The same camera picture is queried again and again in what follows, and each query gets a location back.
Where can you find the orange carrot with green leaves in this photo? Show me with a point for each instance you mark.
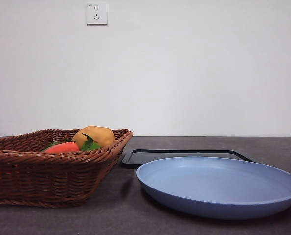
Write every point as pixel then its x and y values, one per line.
pixel 62 147

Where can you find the blue round plate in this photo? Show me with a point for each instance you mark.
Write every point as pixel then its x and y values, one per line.
pixel 208 186

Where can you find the black flat tray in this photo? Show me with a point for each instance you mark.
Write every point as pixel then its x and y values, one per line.
pixel 135 159

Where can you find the yellow-brown potato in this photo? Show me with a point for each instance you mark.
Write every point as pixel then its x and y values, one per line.
pixel 98 135

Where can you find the green chili pepper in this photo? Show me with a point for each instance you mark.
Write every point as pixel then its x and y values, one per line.
pixel 50 145

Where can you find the brown wicker basket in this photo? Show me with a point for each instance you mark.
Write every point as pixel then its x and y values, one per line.
pixel 50 178

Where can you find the white wall socket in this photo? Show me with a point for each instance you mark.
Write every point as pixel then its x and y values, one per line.
pixel 96 14

